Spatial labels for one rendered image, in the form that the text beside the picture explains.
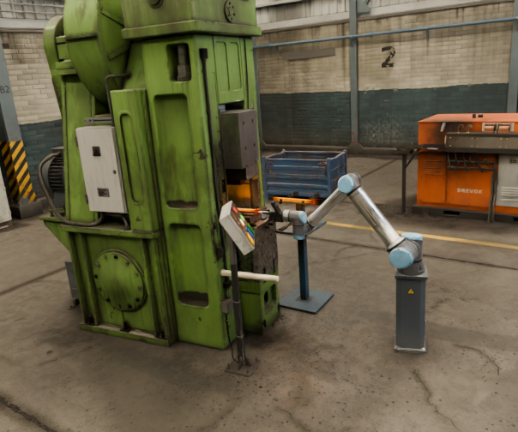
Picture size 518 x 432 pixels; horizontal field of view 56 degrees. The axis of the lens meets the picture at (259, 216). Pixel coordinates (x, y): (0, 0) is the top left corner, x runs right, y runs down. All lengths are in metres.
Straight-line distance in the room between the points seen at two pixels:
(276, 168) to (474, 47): 4.92
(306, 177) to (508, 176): 2.81
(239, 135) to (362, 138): 8.29
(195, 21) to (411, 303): 2.38
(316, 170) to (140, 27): 4.56
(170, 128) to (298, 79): 8.92
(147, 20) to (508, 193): 4.85
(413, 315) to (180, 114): 2.17
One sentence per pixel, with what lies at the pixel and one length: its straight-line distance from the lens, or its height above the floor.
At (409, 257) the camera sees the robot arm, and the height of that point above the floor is 0.80.
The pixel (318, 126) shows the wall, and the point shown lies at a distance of 12.11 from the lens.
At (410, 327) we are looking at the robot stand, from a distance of 3.73.
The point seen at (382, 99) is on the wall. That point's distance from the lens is 11.35.
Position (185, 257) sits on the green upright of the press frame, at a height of 0.72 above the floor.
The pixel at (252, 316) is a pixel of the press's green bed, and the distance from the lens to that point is 3.97.
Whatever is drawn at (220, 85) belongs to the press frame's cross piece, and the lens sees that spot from 3.59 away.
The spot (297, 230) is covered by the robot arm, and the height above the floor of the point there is 0.88.
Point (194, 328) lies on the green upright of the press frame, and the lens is 3.93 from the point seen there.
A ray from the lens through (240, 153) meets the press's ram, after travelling 3.51.
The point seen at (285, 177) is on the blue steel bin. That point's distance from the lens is 7.73.
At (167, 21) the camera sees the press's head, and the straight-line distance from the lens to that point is 3.40.
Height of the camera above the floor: 2.03
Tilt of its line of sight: 17 degrees down
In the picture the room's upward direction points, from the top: 4 degrees counter-clockwise
